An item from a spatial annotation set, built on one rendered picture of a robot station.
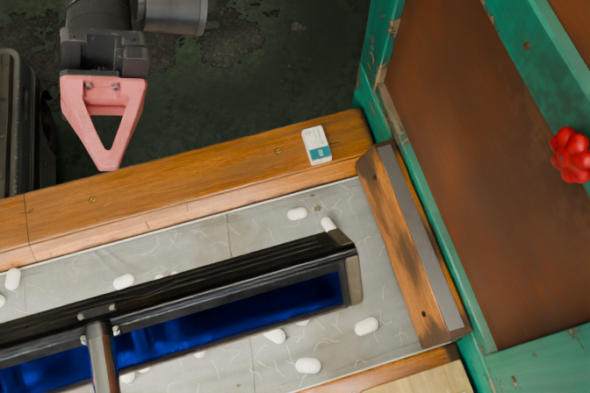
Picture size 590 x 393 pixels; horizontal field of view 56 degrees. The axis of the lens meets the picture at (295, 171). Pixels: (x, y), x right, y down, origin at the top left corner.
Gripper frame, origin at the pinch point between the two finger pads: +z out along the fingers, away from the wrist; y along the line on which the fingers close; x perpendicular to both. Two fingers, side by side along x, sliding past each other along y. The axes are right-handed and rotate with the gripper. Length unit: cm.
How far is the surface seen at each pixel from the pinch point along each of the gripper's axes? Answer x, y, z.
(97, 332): 1.1, 9.2, 11.6
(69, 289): 4, 50, -4
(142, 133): -19, 120, -73
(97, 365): 1.2, 9.2, 14.3
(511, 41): -32.1, -13.4, -3.5
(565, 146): -30.4, -15.3, 7.7
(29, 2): 15, 131, -136
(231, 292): -10.2, 6.6, 10.2
